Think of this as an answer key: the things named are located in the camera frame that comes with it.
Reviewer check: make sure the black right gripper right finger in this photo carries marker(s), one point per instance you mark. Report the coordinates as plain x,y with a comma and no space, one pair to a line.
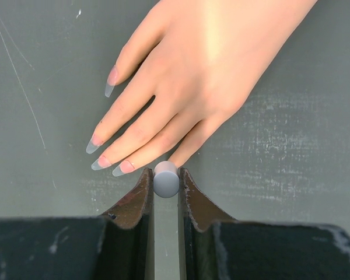
197,214

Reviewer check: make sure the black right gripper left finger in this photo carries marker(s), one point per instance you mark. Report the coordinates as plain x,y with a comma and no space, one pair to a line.
127,247

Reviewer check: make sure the white nail polish brush cap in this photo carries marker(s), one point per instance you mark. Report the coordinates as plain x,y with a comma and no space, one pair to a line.
166,179

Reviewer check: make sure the mannequin hand with nails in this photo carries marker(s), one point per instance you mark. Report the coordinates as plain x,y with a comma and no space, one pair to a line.
189,66

